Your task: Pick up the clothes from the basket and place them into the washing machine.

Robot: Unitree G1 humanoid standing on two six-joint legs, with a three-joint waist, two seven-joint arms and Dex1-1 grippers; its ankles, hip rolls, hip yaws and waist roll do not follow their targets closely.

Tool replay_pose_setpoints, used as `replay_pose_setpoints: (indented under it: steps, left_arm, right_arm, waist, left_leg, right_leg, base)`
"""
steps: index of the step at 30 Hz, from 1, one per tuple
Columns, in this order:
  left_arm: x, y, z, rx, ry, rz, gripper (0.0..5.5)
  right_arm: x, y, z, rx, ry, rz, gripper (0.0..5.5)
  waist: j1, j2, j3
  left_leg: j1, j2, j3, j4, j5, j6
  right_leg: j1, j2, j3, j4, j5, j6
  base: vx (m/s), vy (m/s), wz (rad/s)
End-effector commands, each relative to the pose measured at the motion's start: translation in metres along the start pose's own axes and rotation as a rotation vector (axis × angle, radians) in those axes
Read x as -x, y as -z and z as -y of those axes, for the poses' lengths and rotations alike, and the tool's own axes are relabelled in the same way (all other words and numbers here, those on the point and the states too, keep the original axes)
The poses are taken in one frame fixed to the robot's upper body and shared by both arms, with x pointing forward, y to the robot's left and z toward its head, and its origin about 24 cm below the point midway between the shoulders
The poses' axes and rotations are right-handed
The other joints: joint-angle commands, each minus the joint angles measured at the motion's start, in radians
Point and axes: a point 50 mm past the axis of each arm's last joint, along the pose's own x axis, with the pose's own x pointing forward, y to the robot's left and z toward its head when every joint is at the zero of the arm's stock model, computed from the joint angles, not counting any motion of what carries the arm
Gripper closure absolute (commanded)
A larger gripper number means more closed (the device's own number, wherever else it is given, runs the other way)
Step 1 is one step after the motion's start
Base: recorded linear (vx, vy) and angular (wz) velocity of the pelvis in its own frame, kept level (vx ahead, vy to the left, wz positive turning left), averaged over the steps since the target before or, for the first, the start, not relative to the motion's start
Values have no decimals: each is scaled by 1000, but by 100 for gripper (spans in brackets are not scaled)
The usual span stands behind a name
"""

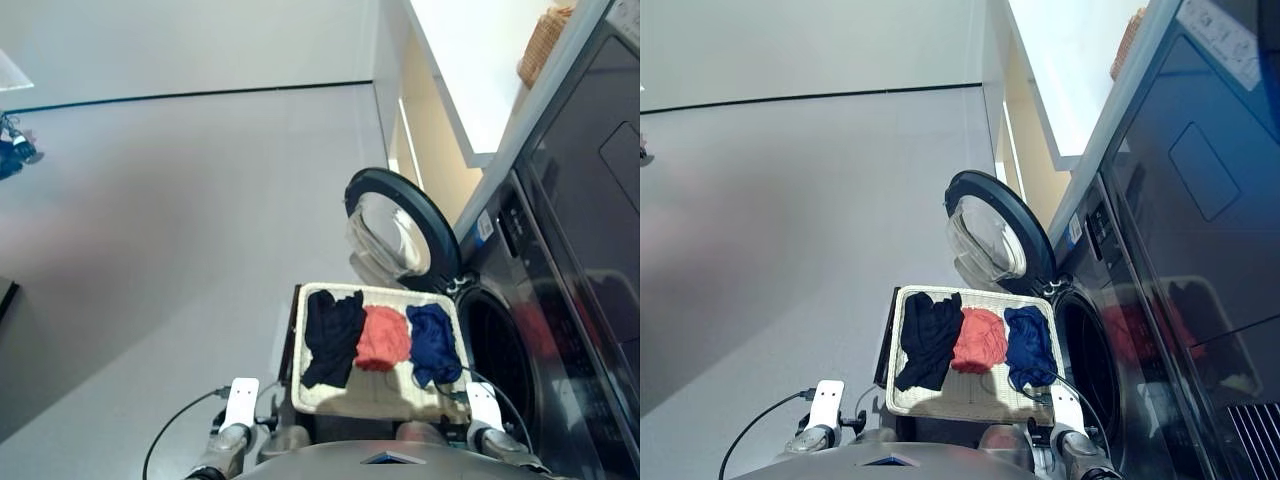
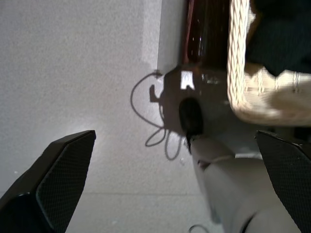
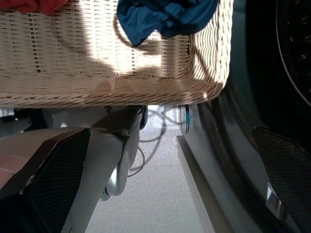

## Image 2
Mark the black garment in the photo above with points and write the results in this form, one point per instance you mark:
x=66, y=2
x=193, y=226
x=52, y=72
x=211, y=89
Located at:
x=279, y=36

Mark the pale woven basket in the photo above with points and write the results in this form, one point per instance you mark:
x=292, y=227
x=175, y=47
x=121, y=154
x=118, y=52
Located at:
x=236, y=60

